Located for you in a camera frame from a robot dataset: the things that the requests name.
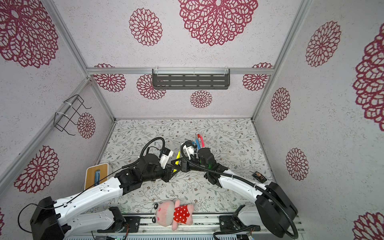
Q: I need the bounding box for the yellow highlighter pen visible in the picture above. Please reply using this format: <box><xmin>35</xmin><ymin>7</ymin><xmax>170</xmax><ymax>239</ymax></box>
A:
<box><xmin>172</xmin><ymin>151</ymin><xmax>181</xmax><ymax>172</ymax></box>

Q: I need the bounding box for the pink highlighter pen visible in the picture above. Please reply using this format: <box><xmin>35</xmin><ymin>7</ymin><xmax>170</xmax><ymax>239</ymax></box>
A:
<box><xmin>198</xmin><ymin>135</ymin><xmax>205</xmax><ymax>148</ymax></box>

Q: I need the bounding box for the blue highlighter pen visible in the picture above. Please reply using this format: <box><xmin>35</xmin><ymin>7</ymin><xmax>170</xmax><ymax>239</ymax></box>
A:
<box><xmin>196</xmin><ymin>138</ymin><xmax>201</xmax><ymax>150</ymax></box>

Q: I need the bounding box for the white red-tip marker pen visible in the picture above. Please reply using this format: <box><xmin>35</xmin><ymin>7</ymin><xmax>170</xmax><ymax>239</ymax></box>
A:
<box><xmin>197</xmin><ymin>134</ymin><xmax>204</xmax><ymax>148</ymax></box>

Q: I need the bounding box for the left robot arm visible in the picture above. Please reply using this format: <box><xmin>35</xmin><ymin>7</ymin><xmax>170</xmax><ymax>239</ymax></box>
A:
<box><xmin>29</xmin><ymin>154</ymin><xmax>181</xmax><ymax>240</ymax></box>

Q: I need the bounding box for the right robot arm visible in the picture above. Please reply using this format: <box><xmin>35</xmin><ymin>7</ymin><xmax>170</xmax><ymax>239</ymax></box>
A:
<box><xmin>170</xmin><ymin>141</ymin><xmax>299</xmax><ymax>240</ymax></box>

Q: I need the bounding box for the pink plush pig toy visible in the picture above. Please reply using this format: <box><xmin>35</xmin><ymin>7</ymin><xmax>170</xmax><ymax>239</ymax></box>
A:
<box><xmin>152</xmin><ymin>200</ymin><xmax>195</xmax><ymax>231</ymax></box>

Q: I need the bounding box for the small dark brown object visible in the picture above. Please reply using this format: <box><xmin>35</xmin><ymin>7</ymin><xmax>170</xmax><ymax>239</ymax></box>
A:
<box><xmin>252</xmin><ymin>171</ymin><xmax>268</xmax><ymax>184</ymax></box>

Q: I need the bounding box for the white wooden-top box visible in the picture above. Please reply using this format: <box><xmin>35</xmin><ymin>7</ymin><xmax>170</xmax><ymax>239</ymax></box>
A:
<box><xmin>84</xmin><ymin>163</ymin><xmax>112</xmax><ymax>190</ymax></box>

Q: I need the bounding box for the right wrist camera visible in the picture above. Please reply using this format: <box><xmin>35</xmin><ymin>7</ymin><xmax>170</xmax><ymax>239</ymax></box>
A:
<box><xmin>183</xmin><ymin>140</ymin><xmax>198</xmax><ymax>160</ymax></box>

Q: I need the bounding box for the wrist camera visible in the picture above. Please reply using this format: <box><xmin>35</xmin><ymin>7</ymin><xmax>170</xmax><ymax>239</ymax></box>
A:
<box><xmin>183</xmin><ymin>140</ymin><xmax>198</xmax><ymax>160</ymax></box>
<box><xmin>159</xmin><ymin>148</ymin><xmax>174</xmax><ymax>169</ymax></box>

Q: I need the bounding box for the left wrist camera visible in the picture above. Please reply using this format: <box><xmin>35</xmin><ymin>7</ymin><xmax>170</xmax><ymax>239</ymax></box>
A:
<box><xmin>159</xmin><ymin>148</ymin><xmax>174</xmax><ymax>169</ymax></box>

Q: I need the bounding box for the dark grey wall shelf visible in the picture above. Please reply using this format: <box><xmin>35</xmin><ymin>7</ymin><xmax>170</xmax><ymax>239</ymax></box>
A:
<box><xmin>152</xmin><ymin>69</ymin><xmax>230</xmax><ymax>90</ymax></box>

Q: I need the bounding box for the black wire wall rack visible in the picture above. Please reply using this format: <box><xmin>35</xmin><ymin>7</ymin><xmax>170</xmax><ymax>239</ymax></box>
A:
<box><xmin>53</xmin><ymin>94</ymin><xmax>91</xmax><ymax>136</ymax></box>

